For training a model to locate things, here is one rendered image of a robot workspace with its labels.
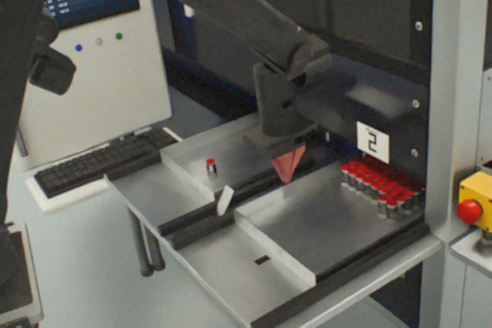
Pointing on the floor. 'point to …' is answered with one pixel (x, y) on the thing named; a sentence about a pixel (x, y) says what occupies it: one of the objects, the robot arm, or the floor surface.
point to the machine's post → (452, 126)
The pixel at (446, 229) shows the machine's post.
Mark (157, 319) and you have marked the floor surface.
